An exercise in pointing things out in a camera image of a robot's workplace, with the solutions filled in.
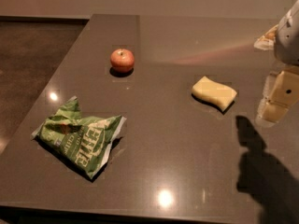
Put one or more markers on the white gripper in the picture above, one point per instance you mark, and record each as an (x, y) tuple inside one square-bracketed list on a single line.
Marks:
[(288, 39)]

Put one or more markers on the green jalapeno chip bag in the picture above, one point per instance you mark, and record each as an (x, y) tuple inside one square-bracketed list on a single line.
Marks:
[(85, 142)]

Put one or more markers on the yellow sponge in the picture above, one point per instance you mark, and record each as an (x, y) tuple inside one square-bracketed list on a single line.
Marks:
[(214, 93)]

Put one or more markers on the red apple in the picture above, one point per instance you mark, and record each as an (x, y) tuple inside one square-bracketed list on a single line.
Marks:
[(122, 60)]

